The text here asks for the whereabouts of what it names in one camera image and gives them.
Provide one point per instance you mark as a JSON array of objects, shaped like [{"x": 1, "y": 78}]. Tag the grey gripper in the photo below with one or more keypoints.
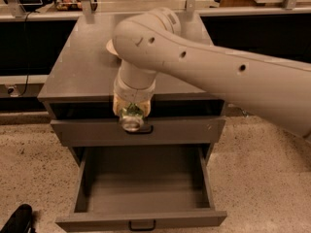
[{"x": 133, "y": 93}]

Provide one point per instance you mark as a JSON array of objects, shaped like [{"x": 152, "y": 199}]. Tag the green soda can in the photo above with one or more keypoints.
[{"x": 131, "y": 118}]

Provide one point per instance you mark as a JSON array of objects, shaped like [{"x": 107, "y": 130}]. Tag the black drawer handle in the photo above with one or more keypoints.
[
  {"x": 142, "y": 225},
  {"x": 148, "y": 129}
]

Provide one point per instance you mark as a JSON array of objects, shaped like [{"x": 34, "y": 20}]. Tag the open grey drawer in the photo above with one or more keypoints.
[{"x": 168, "y": 184}]

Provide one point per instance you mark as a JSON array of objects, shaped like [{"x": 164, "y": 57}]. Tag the black drawer handle upper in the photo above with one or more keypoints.
[{"x": 148, "y": 129}]

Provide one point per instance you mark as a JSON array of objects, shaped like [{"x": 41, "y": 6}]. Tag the closed grey drawer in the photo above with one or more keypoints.
[{"x": 167, "y": 131}]

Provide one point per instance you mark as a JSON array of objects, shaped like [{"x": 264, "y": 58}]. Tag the black drawer handle lower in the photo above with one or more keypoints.
[{"x": 142, "y": 225}]

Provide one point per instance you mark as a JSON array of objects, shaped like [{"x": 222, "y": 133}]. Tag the black shoe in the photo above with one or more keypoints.
[{"x": 20, "y": 221}]

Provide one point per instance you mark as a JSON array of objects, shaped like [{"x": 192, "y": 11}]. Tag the white bowl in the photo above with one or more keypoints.
[{"x": 110, "y": 47}]

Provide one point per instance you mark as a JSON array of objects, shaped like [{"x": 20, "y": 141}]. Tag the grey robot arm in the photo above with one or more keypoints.
[{"x": 276, "y": 89}]

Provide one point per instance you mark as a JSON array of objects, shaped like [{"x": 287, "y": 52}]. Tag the grey drawer cabinet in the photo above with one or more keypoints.
[{"x": 80, "y": 85}]

